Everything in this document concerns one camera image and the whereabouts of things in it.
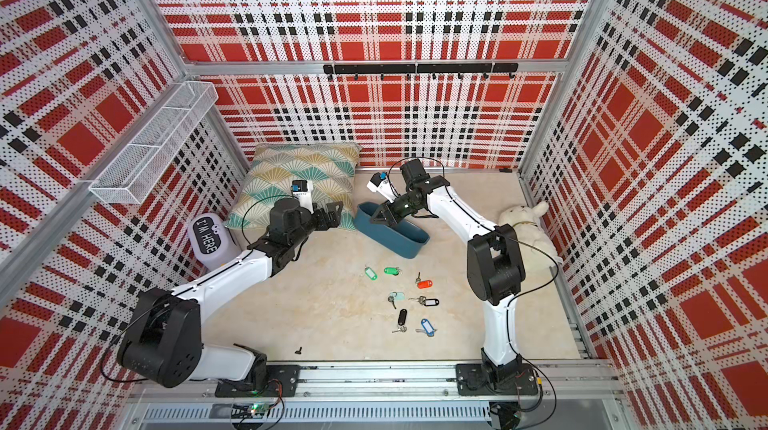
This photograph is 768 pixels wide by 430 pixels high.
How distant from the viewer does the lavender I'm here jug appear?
879 mm

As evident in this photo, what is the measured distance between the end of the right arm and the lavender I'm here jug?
0.47 meters

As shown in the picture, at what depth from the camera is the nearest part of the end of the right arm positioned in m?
0.69
